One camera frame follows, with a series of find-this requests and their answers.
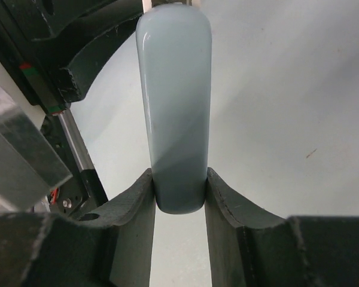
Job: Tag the light blue stapler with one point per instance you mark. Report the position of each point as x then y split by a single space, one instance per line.
174 45

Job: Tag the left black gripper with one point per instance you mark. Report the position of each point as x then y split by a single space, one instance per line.
51 52

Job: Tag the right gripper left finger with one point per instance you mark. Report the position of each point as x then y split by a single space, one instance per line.
110 246

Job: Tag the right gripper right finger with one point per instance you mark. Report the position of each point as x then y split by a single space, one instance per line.
249 246

